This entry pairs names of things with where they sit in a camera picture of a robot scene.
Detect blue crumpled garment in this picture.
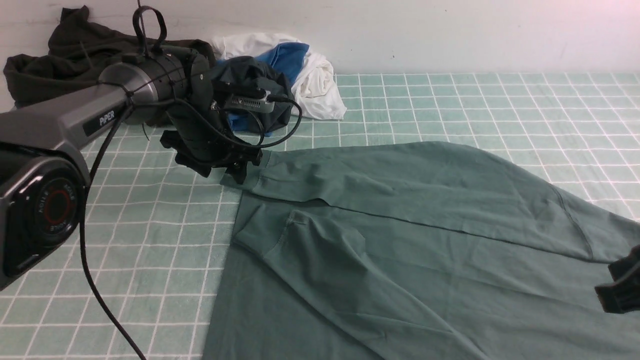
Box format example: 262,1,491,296
210,42,309,136

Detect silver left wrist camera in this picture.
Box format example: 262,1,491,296
222,89,275,114

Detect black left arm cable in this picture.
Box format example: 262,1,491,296
79,92,303,360

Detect white crumpled garment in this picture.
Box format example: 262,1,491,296
211,32,347,121

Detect dark olive crumpled garment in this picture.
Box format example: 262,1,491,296
3,5,217,127

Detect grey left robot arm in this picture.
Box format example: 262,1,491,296
0,47,262,289

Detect dark teal crumpled garment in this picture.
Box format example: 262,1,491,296
209,55,294,135

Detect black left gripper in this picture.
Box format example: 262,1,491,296
160,48,263,185

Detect green long-sleeved shirt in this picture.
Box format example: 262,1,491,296
202,141,639,360

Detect green checkered tablecloth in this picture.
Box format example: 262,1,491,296
0,73,640,360

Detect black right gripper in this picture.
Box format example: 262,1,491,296
595,245,640,314

